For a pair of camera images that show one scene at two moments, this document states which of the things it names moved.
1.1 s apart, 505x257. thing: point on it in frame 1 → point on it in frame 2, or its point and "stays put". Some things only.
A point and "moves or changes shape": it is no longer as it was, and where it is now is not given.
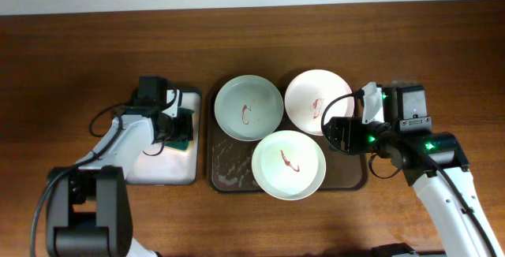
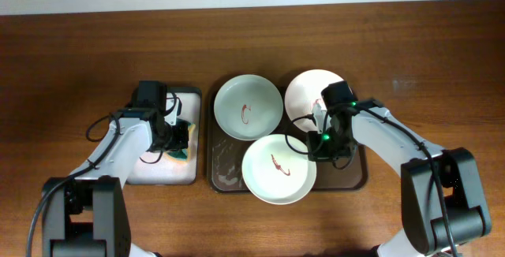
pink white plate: (308, 94) stays put
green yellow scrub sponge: (180, 145) moves or changes shape
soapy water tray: (166, 165) stays put
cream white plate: (288, 165) moves or changes shape
